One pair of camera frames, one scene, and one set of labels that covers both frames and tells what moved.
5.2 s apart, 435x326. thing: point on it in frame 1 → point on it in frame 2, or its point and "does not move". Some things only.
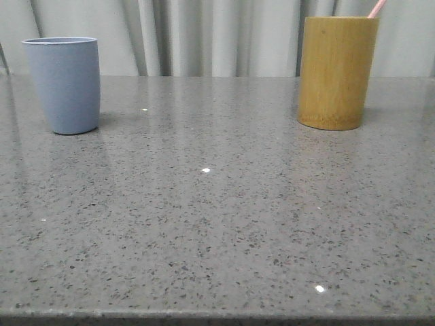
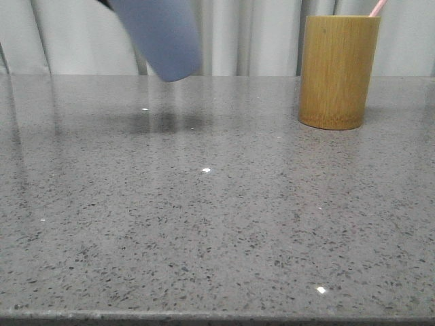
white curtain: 212,37 does not move
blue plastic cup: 68,68 → 167,34
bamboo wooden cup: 337,60 does not move
